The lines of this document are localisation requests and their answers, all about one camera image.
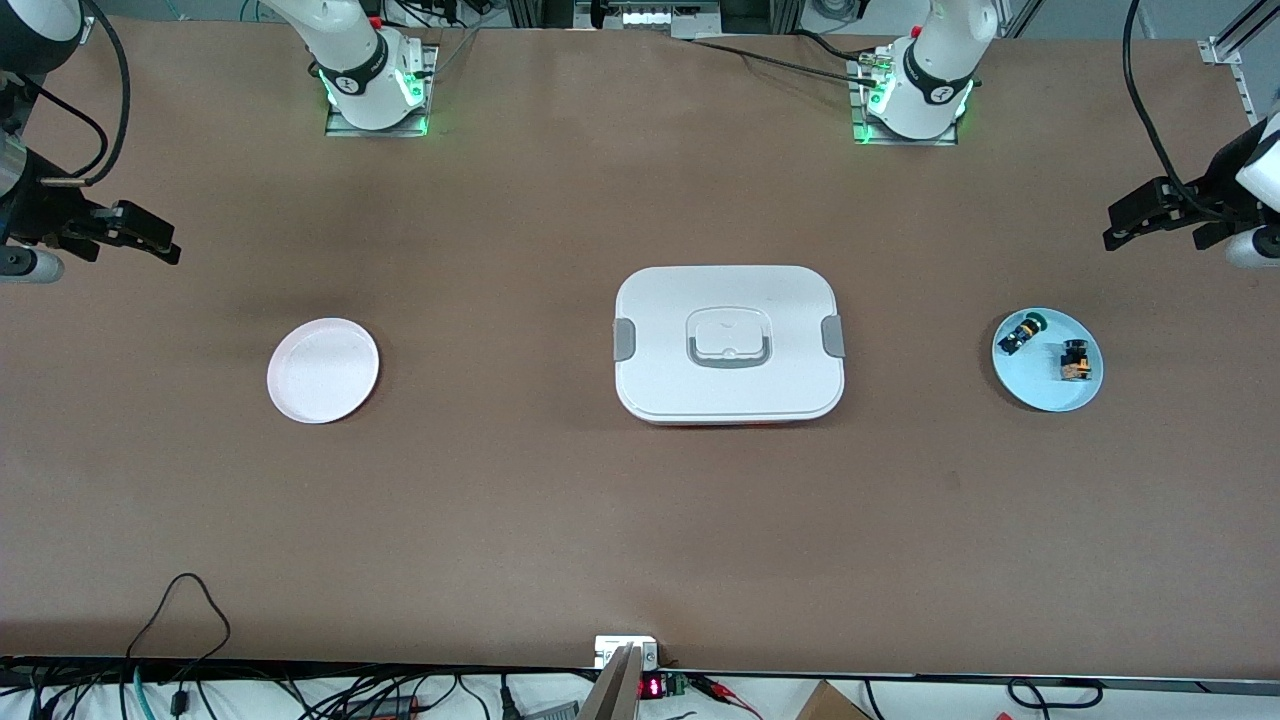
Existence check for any grey device with lights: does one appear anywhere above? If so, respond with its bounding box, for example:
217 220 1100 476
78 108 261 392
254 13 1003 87
575 0 723 39

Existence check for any grey camera mount beam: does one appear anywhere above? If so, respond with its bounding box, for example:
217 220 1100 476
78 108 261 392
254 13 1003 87
580 634 662 720

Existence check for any aluminium frame profile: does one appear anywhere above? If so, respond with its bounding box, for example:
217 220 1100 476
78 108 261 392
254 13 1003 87
1198 0 1280 129

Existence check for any black looped cable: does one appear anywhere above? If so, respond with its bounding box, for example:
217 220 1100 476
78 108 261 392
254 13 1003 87
124 572 234 669

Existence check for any light blue round plate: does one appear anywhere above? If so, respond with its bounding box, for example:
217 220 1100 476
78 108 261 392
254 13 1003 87
991 307 1105 414

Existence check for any black cable on table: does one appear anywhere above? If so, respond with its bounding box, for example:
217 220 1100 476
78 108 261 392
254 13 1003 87
688 28 883 87

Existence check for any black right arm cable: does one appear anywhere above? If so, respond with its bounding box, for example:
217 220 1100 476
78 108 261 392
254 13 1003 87
18 0 133 189

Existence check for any green and black switch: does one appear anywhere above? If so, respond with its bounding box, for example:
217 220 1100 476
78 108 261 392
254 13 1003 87
996 312 1048 358

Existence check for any brown cardboard piece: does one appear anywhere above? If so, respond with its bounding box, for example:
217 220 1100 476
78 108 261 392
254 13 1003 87
794 680 873 720

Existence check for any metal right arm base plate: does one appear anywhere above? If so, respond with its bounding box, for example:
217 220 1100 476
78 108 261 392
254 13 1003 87
323 44 440 139

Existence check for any white lidded container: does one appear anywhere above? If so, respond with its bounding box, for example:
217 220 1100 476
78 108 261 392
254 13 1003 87
613 265 847 429

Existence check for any pink round plate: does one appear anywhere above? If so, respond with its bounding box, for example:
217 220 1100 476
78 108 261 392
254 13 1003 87
267 317 382 425

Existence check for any black coiled cable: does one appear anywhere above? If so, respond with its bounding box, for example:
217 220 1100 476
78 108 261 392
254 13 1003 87
1006 677 1107 712

